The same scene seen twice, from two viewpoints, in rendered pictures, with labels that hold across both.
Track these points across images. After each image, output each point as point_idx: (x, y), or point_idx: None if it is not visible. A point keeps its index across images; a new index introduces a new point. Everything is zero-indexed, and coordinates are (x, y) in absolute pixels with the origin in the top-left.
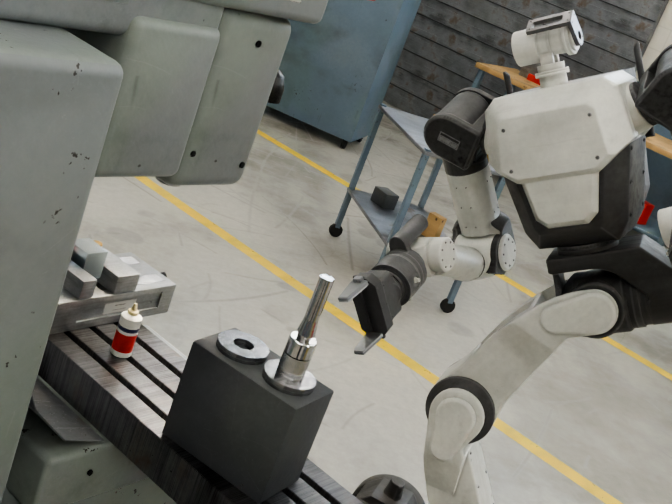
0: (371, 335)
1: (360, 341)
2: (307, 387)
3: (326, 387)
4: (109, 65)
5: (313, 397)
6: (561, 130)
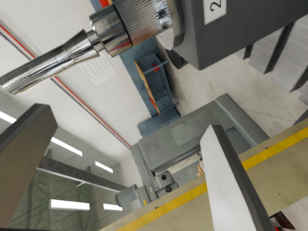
0: (229, 218)
1: (226, 163)
2: (162, 42)
3: (194, 60)
4: None
5: (174, 49)
6: None
